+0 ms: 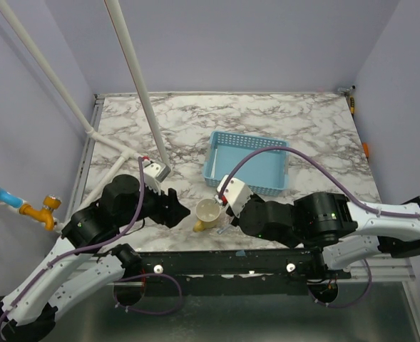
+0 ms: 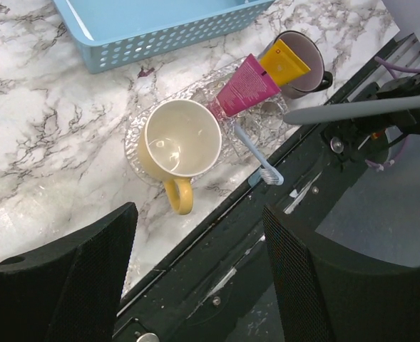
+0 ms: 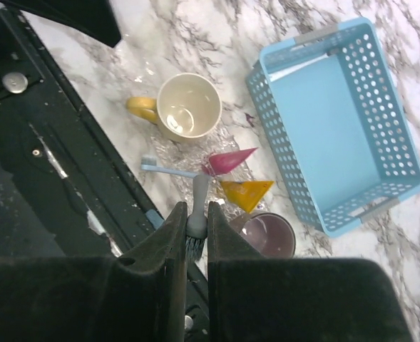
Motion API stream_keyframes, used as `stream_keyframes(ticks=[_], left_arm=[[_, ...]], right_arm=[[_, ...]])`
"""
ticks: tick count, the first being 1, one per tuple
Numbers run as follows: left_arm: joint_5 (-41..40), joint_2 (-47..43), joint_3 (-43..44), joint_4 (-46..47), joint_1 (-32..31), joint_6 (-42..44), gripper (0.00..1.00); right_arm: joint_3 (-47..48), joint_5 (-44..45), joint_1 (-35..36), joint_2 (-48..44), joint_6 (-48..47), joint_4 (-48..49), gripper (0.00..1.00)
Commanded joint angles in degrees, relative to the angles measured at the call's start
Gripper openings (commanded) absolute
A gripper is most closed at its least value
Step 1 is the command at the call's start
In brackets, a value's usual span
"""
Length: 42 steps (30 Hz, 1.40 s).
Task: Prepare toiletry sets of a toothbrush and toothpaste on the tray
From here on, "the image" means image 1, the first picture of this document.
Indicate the white stick in basket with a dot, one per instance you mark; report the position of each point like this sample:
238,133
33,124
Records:
212,174

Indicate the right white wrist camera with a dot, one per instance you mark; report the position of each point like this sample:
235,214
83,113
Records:
236,195

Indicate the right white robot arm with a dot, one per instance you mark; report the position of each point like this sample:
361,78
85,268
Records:
335,226

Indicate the light blue toothbrush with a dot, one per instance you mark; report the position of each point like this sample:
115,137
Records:
223,230

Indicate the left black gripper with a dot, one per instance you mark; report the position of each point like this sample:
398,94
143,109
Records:
170,211

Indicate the black mounting rail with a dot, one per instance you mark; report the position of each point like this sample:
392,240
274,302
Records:
233,272

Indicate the blue plastic basket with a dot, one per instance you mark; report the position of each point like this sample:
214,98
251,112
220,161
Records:
265,174

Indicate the orange clamp on wall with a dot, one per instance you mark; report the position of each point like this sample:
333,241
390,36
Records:
366,149

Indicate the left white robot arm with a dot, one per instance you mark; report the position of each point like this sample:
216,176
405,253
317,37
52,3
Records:
76,266

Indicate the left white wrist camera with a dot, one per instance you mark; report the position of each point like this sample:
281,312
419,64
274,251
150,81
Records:
154,174

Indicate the white pvc pipe frame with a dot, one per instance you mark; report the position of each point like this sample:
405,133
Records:
43,145

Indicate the toy faucet blue orange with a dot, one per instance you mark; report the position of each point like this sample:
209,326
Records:
22,207

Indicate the yellow mug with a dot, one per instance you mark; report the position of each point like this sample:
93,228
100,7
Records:
207,212

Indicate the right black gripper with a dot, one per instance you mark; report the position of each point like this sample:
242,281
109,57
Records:
254,199

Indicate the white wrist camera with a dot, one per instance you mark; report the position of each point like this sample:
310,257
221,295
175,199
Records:
154,174
236,195

